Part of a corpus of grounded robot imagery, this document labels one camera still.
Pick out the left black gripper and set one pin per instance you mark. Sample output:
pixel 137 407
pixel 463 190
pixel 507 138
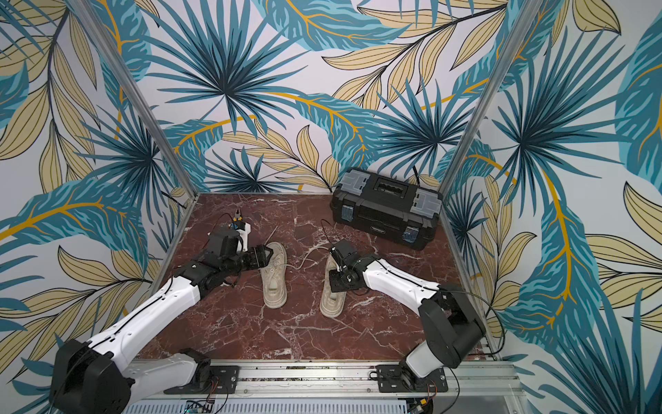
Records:
pixel 258 259

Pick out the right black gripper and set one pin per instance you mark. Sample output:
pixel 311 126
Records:
pixel 341 279

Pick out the beige sneaker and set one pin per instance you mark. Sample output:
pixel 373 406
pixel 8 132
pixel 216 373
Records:
pixel 331 304
pixel 273 277

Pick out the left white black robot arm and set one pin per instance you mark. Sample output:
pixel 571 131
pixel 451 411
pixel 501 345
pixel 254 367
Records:
pixel 99 375

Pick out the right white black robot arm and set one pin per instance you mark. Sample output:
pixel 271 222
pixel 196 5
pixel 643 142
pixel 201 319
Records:
pixel 451 325

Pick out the black grey toolbox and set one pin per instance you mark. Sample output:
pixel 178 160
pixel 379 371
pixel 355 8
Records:
pixel 397 211

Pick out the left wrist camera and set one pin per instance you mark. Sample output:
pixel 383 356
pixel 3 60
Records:
pixel 243 229

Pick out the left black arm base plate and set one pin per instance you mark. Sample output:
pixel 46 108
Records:
pixel 208 380

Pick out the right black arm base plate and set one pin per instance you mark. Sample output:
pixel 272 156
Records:
pixel 411 379

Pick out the aluminium front rail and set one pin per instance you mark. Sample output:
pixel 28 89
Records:
pixel 347 387

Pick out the left aluminium corner post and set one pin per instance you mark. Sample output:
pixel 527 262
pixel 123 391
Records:
pixel 94 28

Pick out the aluminium corner post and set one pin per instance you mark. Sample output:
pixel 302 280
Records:
pixel 523 14
pixel 94 28

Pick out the right aluminium corner post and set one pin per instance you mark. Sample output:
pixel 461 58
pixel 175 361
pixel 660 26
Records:
pixel 523 14

